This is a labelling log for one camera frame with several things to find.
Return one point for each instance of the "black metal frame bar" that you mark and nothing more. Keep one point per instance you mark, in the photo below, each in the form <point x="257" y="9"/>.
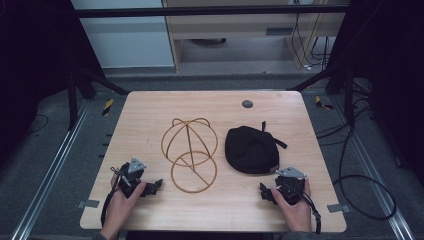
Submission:
<point x="206" y="11"/>

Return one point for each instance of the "yellow black striped tape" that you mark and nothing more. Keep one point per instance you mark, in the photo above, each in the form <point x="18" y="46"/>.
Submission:
<point x="322" y="104"/>
<point x="107" y="107"/>

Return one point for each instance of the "aluminium floor rail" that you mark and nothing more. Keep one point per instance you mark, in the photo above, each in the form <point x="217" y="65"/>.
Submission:
<point x="376" y="173"/>
<point x="50" y="173"/>

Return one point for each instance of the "grey round table grommet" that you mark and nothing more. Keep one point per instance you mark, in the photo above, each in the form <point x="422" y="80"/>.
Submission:
<point x="247" y="103"/>

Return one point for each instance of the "white cabinet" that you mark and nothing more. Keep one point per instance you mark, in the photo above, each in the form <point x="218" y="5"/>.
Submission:
<point x="126" y="40"/>

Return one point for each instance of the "black cap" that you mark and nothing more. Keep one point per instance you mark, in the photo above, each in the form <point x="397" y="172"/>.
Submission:
<point x="250" y="151"/>

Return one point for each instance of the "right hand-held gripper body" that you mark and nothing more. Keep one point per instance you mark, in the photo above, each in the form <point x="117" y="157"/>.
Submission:
<point x="290" y="186"/>

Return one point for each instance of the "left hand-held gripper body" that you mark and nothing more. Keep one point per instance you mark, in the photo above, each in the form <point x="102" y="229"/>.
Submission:
<point x="130" y="180"/>

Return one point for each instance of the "black metal frame leg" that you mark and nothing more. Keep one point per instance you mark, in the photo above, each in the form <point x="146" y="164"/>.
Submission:
<point x="348" y="96"/>
<point x="72" y="100"/>

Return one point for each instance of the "person's left hand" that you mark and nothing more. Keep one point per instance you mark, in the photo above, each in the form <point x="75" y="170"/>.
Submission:
<point x="120" y="210"/>

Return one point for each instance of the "grey metal table bracket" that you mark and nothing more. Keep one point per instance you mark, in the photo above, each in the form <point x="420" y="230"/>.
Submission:
<point x="88" y="203"/>
<point x="338" y="208"/>

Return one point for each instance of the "black curtain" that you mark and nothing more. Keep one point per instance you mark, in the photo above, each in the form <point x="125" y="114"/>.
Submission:
<point x="393" y="66"/>
<point x="33" y="66"/>

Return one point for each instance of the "person's right hand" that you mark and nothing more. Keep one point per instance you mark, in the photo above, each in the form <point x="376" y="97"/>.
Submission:
<point x="295" y="215"/>

